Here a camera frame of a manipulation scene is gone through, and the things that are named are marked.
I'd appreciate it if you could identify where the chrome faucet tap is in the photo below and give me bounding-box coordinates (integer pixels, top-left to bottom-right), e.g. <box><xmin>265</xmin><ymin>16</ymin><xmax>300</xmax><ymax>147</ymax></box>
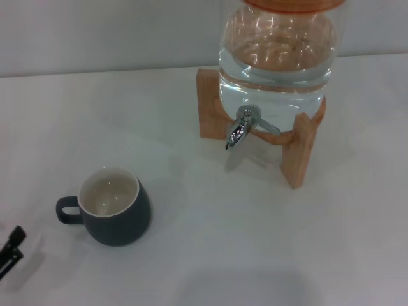
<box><xmin>224</xmin><ymin>105</ymin><xmax>282</xmax><ymax>152</ymax></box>

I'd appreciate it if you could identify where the wooden dispenser stand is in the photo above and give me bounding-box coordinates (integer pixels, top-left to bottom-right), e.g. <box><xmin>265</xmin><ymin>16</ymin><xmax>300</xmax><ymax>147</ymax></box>
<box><xmin>195</xmin><ymin>68</ymin><xmax>328</xmax><ymax>191</ymax></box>

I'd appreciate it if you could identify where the glass water dispenser jar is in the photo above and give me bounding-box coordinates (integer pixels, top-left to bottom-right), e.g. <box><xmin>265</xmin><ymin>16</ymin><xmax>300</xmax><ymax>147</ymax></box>
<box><xmin>217</xmin><ymin>6</ymin><xmax>338</xmax><ymax>120</ymax></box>

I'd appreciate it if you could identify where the orange dispenser lid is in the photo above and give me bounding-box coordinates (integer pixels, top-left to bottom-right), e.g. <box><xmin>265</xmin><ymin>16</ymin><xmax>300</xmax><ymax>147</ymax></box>
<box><xmin>242</xmin><ymin>0</ymin><xmax>346</xmax><ymax>14</ymax></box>

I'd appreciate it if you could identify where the black ceramic cup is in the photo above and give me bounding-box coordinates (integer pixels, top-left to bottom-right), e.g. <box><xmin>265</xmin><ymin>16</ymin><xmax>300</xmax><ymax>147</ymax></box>
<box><xmin>56</xmin><ymin>166</ymin><xmax>153</xmax><ymax>247</ymax></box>

